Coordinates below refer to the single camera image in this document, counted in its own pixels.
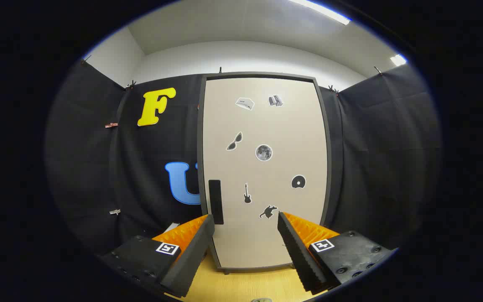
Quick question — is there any long ceiling light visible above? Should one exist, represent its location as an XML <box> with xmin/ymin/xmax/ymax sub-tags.
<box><xmin>288</xmin><ymin>0</ymin><xmax>352</xmax><ymax>26</ymax></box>

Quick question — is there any black backdrop cloth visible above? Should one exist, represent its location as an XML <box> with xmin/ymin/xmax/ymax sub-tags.
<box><xmin>44</xmin><ymin>59</ymin><xmax>441</xmax><ymax>256</ymax></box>

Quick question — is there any black door handle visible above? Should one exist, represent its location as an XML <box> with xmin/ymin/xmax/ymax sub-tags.
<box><xmin>208</xmin><ymin>180</ymin><xmax>224</xmax><ymax>225</ymax></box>

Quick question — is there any grey cabinet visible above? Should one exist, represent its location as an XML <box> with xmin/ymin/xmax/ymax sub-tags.
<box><xmin>197</xmin><ymin>72</ymin><xmax>345</xmax><ymax>275</ymax></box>

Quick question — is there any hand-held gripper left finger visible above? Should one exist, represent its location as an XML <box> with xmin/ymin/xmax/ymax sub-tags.
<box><xmin>99</xmin><ymin>214</ymin><xmax>216</xmax><ymax>298</ymax></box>

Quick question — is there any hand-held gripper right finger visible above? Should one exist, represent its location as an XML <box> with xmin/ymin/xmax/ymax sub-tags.
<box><xmin>277</xmin><ymin>211</ymin><xmax>397</xmax><ymax>294</ymax></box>

